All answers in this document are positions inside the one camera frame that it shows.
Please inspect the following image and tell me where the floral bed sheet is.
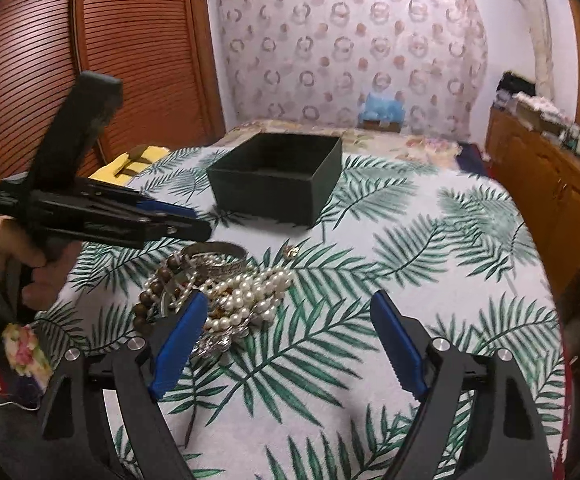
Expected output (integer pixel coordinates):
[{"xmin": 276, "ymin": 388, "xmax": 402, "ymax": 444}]
[{"xmin": 213, "ymin": 119, "xmax": 488, "ymax": 177}]

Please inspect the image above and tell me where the brown louvered wardrobe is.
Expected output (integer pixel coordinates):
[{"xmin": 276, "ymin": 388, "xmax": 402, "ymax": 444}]
[{"xmin": 0, "ymin": 0, "xmax": 225, "ymax": 180}]

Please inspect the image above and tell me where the yellow plush pillow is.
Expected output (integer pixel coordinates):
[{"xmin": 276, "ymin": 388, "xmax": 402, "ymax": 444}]
[{"xmin": 89, "ymin": 145, "xmax": 170, "ymax": 186}]

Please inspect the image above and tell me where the silver chain jewelry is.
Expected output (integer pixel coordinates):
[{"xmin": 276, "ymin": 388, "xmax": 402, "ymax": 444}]
[{"xmin": 190, "ymin": 326, "xmax": 250, "ymax": 361}]

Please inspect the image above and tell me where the black square jewelry box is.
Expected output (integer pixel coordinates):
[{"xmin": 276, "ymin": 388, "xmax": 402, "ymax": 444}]
[{"xmin": 206, "ymin": 133, "xmax": 342, "ymax": 226}]

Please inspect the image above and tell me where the brown wooden bead bracelet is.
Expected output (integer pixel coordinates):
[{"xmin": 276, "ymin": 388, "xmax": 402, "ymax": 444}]
[{"xmin": 132, "ymin": 252, "xmax": 187, "ymax": 334}]

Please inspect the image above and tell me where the circle-patterned sheer curtain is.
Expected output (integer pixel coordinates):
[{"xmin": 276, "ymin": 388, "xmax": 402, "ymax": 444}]
[{"xmin": 216, "ymin": 0, "xmax": 488, "ymax": 141}]

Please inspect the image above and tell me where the clutter on cabinet top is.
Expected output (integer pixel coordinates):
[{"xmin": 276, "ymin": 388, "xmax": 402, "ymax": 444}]
[{"xmin": 494, "ymin": 72, "xmax": 580, "ymax": 159}]

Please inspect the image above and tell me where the wooden side cabinet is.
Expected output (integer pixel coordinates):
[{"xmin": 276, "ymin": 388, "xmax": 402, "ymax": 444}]
[{"xmin": 485, "ymin": 107, "xmax": 580, "ymax": 296}]

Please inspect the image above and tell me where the white pearl necklace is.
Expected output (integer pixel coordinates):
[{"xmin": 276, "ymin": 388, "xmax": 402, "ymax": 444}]
[{"xmin": 196, "ymin": 264, "xmax": 296, "ymax": 334}]

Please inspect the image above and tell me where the person's left hand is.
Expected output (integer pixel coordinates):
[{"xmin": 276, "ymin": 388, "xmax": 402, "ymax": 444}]
[{"xmin": 0, "ymin": 216, "xmax": 82, "ymax": 311}]

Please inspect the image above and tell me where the palm leaf print blanket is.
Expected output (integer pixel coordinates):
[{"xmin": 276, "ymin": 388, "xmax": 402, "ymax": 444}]
[{"xmin": 33, "ymin": 146, "xmax": 568, "ymax": 480}]

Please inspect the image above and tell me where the small gold earring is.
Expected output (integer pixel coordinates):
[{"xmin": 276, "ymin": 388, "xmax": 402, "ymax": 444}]
[{"xmin": 284, "ymin": 245, "xmax": 299, "ymax": 260}]

